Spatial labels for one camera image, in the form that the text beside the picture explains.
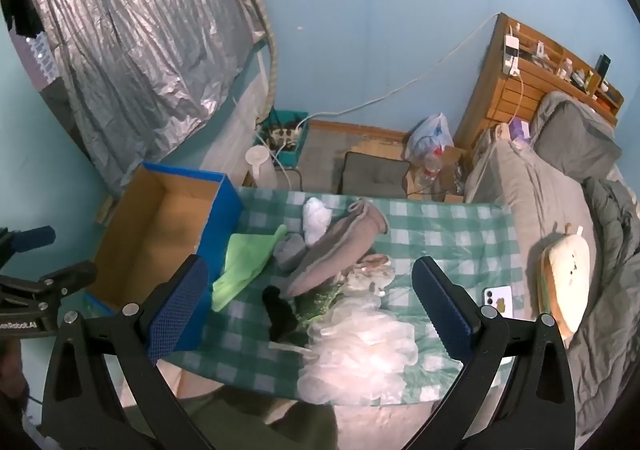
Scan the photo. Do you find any teal plastic crate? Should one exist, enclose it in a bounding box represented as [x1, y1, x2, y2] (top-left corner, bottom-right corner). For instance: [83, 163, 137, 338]
[257, 110, 310, 170]

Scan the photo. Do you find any blue cardboard box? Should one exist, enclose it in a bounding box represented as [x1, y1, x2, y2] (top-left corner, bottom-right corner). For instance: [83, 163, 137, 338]
[82, 162, 244, 353]

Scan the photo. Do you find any silver foil curtain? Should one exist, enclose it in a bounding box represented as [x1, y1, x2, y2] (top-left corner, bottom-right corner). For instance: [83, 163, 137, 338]
[20, 0, 268, 191]

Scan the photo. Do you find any green checked blanket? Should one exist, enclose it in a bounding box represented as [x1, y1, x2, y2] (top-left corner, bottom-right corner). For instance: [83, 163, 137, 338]
[165, 185, 518, 406]

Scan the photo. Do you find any patterned grey sock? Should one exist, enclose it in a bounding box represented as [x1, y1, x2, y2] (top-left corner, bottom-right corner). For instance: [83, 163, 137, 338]
[345, 254, 396, 296]

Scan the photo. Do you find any white sheer curtain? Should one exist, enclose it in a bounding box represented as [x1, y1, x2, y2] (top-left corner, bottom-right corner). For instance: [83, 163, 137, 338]
[200, 37, 268, 176]

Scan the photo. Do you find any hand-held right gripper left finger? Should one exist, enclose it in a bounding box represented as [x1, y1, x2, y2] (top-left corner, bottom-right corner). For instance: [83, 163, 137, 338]
[41, 254, 211, 450]

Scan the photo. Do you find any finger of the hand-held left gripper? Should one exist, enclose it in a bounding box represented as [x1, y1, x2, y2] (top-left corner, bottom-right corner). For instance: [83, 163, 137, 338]
[0, 260, 99, 318]
[0, 225, 57, 267]

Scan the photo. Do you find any white sock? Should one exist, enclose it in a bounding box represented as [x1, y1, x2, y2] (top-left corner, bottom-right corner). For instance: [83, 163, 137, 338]
[302, 197, 333, 246]

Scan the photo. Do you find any white power strip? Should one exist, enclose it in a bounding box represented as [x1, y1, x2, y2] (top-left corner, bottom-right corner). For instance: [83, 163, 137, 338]
[267, 126, 303, 151]

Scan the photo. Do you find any toast shaped plush pillow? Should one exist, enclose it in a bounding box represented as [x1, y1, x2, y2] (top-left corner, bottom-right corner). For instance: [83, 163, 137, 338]
[536, 225, 592, 348]

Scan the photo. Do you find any white plastic jug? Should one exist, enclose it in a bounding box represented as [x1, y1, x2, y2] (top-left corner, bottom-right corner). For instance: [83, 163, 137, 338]
[245, 145, 278, 188]

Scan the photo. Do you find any white wall cable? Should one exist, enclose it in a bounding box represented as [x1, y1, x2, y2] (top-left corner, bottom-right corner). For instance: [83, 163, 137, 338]
[295, 12, 501, 131]

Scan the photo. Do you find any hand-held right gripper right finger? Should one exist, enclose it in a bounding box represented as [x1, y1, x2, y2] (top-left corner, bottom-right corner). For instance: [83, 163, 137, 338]
[407, 256, 576, 450]

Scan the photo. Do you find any green patterned cloth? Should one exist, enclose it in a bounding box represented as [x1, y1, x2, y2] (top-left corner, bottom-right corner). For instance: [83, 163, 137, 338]
[297, 287, 346, 323]

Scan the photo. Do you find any small grey sock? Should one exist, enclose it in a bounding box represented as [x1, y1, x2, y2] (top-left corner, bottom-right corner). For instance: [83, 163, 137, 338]
[272, 232, 307, 272]

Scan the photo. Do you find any grey towel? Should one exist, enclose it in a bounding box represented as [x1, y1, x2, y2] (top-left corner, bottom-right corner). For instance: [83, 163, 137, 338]
[286, 198, 390, 297]

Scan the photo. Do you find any beige bed mattress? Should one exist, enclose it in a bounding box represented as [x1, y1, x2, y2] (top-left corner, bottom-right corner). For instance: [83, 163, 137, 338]
[464, 127, 608, 331]

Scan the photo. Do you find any white plastic bag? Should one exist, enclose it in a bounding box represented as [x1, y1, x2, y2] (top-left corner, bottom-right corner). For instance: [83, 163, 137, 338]
[405, 112, 455, 161]

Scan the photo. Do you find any white smartphone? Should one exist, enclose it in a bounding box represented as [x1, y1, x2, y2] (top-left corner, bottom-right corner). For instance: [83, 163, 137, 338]
[481, 286, 515, 318]

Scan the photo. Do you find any beige ribbed hose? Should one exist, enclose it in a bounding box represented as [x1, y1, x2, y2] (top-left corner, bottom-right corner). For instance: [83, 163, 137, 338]
[225, 0, 278, 123]

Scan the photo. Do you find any black sock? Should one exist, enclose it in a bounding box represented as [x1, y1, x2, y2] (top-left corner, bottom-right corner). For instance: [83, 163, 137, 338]
[262, 286, 300, 343]

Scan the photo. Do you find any dark cloth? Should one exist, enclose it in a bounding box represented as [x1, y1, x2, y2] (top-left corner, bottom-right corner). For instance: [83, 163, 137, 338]
[2, 0, 43, 38]

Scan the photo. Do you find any black seat cushion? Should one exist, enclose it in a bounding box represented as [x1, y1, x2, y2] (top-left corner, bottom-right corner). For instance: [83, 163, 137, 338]
[339, 151, 412, 198]

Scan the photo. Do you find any clear plastic bottle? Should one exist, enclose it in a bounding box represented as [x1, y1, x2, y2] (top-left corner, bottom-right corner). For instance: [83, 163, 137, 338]
[419, 147, 446, 186]

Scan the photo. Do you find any white charger block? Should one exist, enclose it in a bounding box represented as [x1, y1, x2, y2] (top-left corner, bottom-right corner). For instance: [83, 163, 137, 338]
[502, 34, 521, 76]

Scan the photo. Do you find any grey duvet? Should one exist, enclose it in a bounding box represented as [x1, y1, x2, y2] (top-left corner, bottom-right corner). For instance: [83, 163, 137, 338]
[565, 165, 640, 441]

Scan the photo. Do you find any light green cloth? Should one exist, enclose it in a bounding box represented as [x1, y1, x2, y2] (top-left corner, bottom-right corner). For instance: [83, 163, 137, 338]
[211, 224, 288, 313]

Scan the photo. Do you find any white mesh bath loofah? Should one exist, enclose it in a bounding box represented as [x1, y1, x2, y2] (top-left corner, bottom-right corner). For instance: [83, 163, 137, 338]
[297, 280, 420, 406]

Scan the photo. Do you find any wooden headboard shelf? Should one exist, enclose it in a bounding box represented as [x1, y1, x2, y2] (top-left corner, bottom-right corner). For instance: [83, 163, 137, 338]
[454, 12, 626, 156]

